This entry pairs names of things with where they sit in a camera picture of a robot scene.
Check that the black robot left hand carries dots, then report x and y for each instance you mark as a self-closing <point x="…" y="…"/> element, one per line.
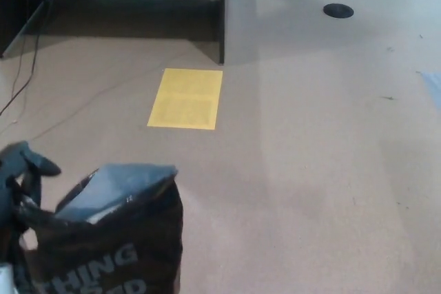
<point x="20" y="159"/>

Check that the black plastic bag white text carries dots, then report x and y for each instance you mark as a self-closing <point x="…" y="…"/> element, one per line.
<point x="103" y="232"/>

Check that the yellow paper sheet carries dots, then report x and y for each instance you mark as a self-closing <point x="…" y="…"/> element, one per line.
<point x="186" y="99"/>

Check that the dark desk grey side panel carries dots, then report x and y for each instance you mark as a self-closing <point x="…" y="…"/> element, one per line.
<point x="239" y="8"/>

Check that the black round floor cover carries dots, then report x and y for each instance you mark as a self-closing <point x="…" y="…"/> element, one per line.
<point x="338" y="10"/>

